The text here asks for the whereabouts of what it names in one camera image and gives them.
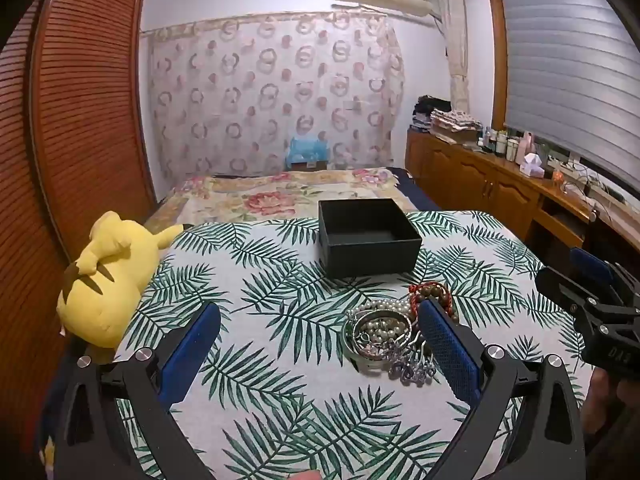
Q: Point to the stack of folded clothes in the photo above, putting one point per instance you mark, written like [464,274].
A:
[445,117]

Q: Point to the floral blanket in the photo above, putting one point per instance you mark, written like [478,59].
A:
[270,200]

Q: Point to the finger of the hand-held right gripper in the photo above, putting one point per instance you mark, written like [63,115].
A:
[590,261]
[565,285]

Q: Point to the wooden cabinet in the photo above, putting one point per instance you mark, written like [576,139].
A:
[480,185]

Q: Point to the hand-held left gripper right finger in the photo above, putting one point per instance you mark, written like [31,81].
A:
[450,350]

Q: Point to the white folded paper box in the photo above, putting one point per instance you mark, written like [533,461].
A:
[532,165]

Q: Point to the black box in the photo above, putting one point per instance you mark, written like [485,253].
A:
[370,237]

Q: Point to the row of small bottles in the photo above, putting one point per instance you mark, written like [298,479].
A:
[500,144]

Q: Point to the blue plastic bag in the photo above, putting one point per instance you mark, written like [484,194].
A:
[307,150]

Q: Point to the white lace curtain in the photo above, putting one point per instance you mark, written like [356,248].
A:
[456,40]

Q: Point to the person's right hand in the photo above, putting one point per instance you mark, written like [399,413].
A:
[602,400]

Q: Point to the grey window blind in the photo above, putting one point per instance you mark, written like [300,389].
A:
[570,70]

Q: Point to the small orange figurine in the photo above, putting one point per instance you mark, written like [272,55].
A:
[558,176]

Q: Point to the navy bed sheet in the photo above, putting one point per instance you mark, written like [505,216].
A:
[417,192]

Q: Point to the pale green jade bangle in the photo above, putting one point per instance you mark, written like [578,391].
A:
[357,355]

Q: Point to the wooden louvre door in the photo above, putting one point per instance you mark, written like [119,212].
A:
[65,160]

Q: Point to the yellow plush toy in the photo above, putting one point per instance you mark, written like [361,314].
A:
[107,290]

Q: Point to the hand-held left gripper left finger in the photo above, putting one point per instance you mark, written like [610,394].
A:
[192,345]

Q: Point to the pink box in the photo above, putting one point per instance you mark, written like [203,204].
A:
[527,146]

